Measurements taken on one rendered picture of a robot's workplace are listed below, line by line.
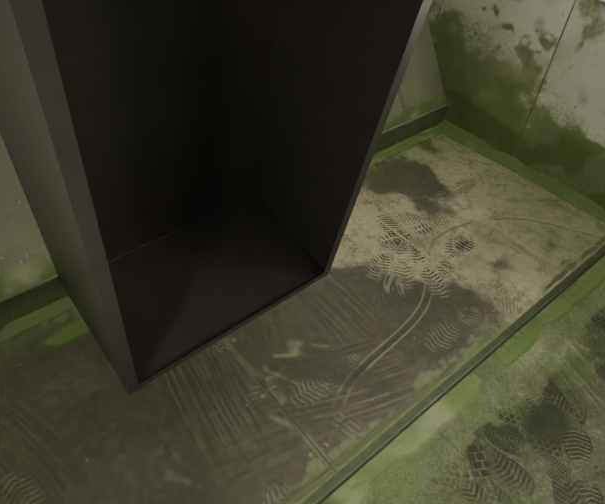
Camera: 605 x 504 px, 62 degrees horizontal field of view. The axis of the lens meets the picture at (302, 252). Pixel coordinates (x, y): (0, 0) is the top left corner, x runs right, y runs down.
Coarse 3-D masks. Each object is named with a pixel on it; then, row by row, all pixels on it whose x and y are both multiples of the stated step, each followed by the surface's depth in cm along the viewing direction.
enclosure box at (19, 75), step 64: (0, 0) 43; (64, 0) 78; (128, 0) 84; (192, 0) 92; (256, 0) 101; (320, 0) 97; (384, 0) 85; (0, 64) 57; (64, 64) 85; (128, 64) 93; (192, 64) 103; (256, 64) 114; (320, 64) 105; (384, 64) 91; (0, 128) 83; (64, 128) 53; (128, 128) 104; (192, 128) 116; (256, 128) 131; (320, 128) 114; (64, 192) 61; (128, 192) 117; (192, 192) 133; (256, 192) 153; (320, 192) 126; (64, 256) 92; (128, 256) 133; (192, 256) 137; (256, 256) 140; (320, 256) 140; (128, 320) 123; (192, 320) 125; (128, 384) 108
